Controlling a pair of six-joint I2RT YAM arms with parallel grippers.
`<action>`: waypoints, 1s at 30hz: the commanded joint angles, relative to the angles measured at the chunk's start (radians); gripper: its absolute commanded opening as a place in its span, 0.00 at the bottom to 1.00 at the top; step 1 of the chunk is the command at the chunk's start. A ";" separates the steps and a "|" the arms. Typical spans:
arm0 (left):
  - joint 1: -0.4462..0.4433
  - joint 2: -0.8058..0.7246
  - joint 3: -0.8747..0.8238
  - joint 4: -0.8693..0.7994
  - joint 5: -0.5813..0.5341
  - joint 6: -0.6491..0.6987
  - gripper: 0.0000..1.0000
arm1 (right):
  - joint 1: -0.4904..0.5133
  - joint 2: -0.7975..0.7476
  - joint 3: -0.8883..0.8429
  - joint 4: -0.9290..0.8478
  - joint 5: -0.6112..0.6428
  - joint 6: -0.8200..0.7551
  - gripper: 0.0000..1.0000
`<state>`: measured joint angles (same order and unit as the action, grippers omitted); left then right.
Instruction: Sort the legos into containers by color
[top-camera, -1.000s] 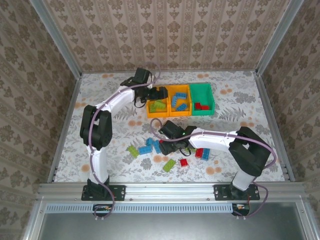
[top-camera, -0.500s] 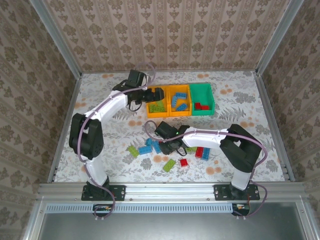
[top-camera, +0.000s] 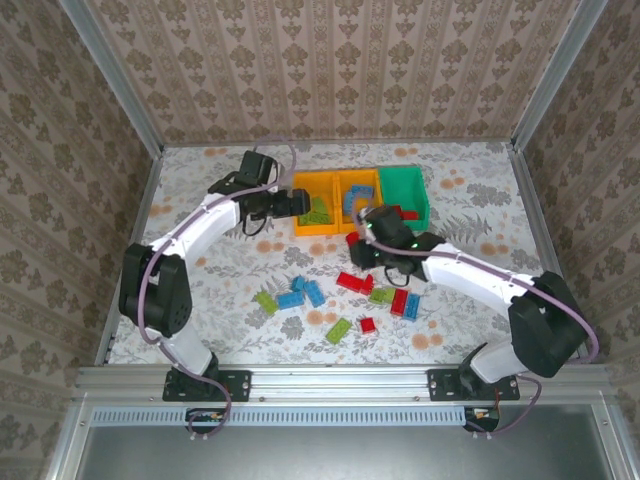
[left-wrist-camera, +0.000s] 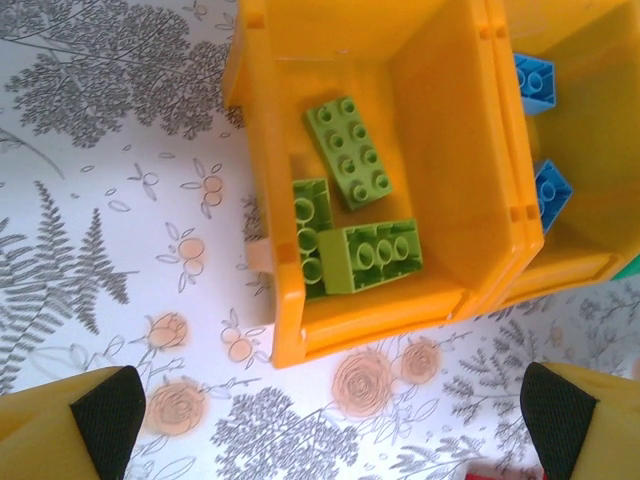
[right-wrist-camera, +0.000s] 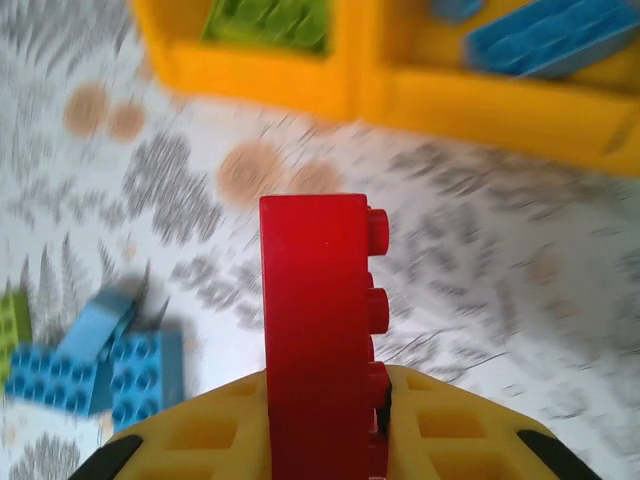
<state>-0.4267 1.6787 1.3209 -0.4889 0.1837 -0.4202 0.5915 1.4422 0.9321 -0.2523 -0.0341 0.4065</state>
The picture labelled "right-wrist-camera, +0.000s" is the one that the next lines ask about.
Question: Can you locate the small blue lego brick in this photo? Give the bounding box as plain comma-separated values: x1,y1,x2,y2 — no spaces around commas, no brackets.
54,288,140,372

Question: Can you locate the lime green lego brick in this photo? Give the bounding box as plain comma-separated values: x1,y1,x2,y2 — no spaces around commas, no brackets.
199,0,332,55
0,290,33,386

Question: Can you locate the floral patterned table cover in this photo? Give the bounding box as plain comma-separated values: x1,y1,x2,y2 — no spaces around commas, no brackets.
0,0,640,480

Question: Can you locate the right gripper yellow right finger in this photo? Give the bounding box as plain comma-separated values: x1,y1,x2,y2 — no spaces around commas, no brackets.
387,364,596,480

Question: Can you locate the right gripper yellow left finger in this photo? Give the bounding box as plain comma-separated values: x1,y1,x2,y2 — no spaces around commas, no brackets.
74,372,272,480

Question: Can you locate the red lego brick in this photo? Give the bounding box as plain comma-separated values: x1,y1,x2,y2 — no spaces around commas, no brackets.
258,193,392,480

